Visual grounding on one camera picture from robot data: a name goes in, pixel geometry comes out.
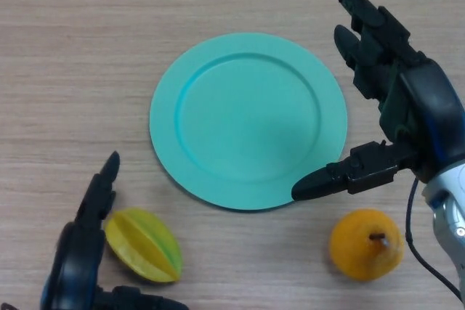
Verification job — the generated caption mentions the yellow starfruit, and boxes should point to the yellow starfruit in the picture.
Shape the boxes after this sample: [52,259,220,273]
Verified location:
[104,207,182,284]

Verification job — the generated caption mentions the green round plate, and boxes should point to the green round plate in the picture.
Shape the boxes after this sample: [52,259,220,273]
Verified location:
[149,32,348,212]

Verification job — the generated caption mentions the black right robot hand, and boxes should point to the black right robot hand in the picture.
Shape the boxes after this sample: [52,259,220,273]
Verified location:
[291,0,465,202]

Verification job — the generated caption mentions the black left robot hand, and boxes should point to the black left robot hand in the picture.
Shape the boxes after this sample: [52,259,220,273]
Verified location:
[39,150,190,310]

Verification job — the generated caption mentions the orange pear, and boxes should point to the orange pear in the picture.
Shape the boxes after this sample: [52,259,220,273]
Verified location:
[328,208,405,282]

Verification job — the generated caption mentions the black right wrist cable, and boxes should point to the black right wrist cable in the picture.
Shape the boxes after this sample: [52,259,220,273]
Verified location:
[404,176,465,297]

